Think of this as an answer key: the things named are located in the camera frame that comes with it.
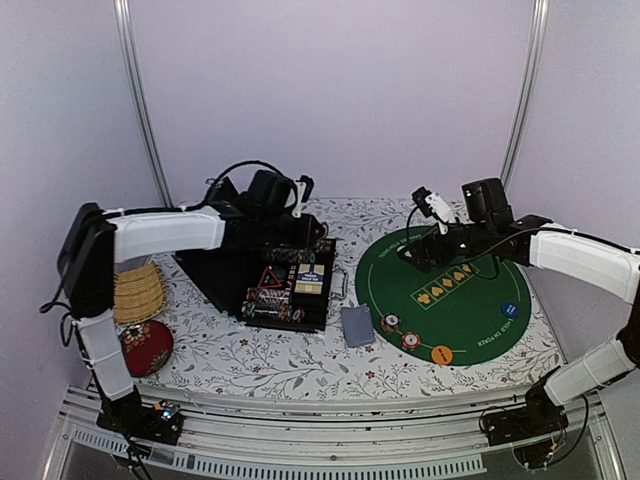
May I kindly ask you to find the right aluminium frame post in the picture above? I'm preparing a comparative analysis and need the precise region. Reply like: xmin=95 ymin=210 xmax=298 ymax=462
xmin=500 ymin=0 xmax=550 ymax=190

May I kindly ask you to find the floral tablecloth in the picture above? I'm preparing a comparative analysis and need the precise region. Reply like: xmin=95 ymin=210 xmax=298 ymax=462
xmin=138 ymin=199 xmax=564 ymax=401

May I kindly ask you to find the blue playing card deck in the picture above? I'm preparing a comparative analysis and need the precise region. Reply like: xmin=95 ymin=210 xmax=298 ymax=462
xmin=340 ymin=305 xmax=375 ymax=348

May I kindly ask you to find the red embroidered round cushion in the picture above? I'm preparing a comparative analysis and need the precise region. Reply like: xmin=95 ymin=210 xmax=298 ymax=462
xmin=119 ymin=320 xmax=174 ymax=378

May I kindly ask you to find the poker chip row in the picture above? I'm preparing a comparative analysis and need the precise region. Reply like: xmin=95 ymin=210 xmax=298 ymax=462
xmin=241 ymin=288 xmax=305 ymax=323
xmin=261 ymin=246 xmax=333 ymax=264

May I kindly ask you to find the black poker chip case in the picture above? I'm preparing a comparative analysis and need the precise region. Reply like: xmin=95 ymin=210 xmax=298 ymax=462
xmin=172 ymin=175 xmax=351 ymax=335

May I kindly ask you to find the poker chip row near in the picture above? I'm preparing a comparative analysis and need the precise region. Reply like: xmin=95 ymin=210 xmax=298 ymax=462
xmin=241 ymin=288 xmax=305 ymax=323

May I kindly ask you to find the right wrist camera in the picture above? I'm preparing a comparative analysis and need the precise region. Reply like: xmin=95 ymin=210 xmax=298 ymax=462
xmin=411 ymin=187 xmax=456 ymax=235

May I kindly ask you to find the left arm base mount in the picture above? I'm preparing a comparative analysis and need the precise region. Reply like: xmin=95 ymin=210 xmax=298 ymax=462
xmin=96 ymin=391 xmax=184 ymax=446

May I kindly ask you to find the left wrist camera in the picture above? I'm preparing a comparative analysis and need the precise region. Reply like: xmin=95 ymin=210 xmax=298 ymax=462
xmin=292 ymin=175 xmax=314 ymax=218

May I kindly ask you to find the left aluminium frame post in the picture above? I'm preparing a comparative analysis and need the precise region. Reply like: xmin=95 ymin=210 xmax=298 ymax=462
xmin=113 ymin=0 xmax=174 ymax=207

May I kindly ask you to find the orange big blind button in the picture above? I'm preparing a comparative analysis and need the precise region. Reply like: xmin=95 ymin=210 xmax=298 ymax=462
xmin=431 ymin=345 xmax=454 ymax=365

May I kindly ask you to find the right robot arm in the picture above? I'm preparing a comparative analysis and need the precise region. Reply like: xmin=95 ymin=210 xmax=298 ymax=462
xmin=400 ymin=178 xmax=639 ymax=436

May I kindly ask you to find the red triangle all-in marker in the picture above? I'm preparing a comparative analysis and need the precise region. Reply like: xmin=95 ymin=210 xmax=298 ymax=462
xmin=258 ymin=266 xmax=282 ymax=289

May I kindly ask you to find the aluminium frame post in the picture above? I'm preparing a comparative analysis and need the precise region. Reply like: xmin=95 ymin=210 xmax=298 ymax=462
xmin=113 ymin=0 xmax=174 ymax=207
xmin=500 ymin=0 xmax=550 ymax=190

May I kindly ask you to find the woven wicker basket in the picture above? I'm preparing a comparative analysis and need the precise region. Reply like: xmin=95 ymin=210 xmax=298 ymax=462
xmin=114 ymin=263 xmax=167 ymax=326

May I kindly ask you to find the purple black chip stack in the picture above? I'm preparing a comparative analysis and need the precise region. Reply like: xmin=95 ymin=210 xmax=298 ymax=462
xmin=381 ymin=313 xmax=401 ymax=333

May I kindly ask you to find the poker chip row far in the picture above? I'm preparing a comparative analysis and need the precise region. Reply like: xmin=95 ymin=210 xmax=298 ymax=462
xmin=261 ymin=246 xmax=333 ymax=264

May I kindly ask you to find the front aluminium rail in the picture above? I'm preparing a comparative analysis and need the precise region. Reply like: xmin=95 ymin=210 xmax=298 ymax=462
xmin=42 ymin=384 xmax=626 ymax=479

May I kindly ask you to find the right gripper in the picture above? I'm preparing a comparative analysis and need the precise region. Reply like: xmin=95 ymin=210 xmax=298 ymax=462
xmin=398 ymin=221 xmax=493 ymax=274

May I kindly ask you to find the blue small blind button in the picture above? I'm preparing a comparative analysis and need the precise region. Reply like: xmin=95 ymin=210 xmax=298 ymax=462
xmin=501 ymin=302 xmax=520 ymax=319

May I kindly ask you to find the boxed playing cards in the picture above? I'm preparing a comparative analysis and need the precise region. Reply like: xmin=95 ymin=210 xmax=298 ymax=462
xmin=294 ymin=263 xmax=325 ymax=295

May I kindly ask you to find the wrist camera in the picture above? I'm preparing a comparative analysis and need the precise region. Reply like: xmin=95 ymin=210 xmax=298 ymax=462
xmin=411 ymin=187 xmax=456 ymax=235
xmin=292 ymin=175 xmax=314 ymax=218

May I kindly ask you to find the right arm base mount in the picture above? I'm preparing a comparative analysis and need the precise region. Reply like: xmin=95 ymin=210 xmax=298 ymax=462
xmin=479 ymin=395 xmax=569 ymax=470

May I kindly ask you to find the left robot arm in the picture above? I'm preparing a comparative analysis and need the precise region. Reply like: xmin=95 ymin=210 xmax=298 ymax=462
xmin=57 ymin=163 xmax=326 ymax=434

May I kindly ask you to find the green poker felt mat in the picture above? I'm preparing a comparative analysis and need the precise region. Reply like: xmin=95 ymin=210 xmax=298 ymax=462
xmin=355 ymin=227 xmax=532 ymax=366

